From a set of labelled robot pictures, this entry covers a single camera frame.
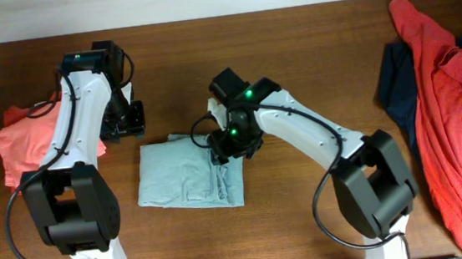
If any light blue t-shirt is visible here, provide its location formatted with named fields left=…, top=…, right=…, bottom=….
left=138, top=134, right=245, bottom=209

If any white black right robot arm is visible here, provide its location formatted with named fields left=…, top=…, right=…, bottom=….
left=207, top=69, right=419, bottom=259

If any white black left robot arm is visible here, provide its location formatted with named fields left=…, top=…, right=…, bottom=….
left=17, top=40, right=145, bottom=259

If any folded coral pink shirt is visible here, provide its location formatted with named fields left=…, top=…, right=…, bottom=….
left=0, top=97, right=106, bottom=189

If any folded red shirt underneath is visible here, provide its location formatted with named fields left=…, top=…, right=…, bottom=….
left=3, top=93, right=60, bottom=127

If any navy blue garment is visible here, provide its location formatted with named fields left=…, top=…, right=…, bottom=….
left=376, top=38, right=462, bottom=164

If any red crumpled garment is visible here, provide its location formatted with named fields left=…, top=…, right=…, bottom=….
left=388, top=0, right=462, bottom=249

